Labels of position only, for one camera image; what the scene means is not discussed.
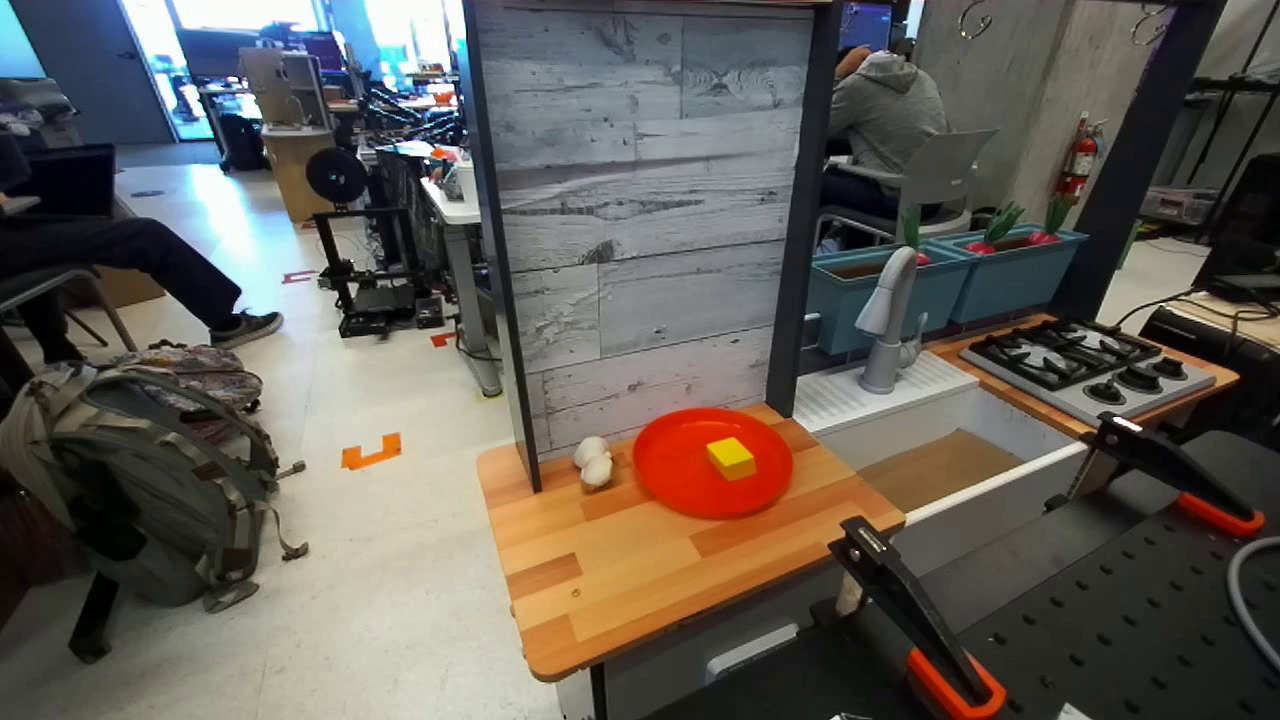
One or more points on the yellow block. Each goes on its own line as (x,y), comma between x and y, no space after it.
(729,458)

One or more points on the brown cardboard box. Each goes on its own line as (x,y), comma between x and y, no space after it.
(298,169)

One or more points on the black toy stove top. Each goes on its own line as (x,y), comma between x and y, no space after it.
(1085,368)

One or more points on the black backdrop frame post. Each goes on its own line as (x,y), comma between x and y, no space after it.
(802,227)
(502,266)

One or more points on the grey wood-print backdrop panel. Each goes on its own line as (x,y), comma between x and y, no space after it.
(642,214)

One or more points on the grey backpack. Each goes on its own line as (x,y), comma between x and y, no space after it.
(144,480)

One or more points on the black laptop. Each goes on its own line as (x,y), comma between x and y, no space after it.
(70,181)

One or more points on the white toy sink counter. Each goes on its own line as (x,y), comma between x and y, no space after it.
(867,393)

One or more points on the person in grey hoodie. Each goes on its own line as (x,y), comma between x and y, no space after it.
(885,115)

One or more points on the grey toy faucet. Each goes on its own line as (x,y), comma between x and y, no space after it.
(891,300)

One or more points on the black metal frame machine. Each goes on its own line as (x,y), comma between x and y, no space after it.
(364,287)

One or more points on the orange round plate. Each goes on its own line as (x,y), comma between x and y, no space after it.
(683,485)

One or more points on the white desk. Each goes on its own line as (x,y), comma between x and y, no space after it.
(463,222)

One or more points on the blue plastic bin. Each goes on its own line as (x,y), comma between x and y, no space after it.
(843,300)
(1017,278)

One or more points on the seated person in black trousers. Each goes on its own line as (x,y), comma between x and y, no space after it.
(121,244)

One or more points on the black slanted frame beam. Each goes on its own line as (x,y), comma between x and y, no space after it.
(1142,145)

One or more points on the white round object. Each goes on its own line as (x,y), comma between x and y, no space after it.
(590,451)
(599,473)

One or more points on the grey office chair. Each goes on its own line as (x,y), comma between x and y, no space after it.
(940,165)

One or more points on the black perforated board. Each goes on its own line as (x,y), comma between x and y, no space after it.
(1123,625)

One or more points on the red fire extinguisher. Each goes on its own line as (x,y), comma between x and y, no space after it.
(1079,165)

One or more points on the black office chair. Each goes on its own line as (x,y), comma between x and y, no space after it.
(1245,227)

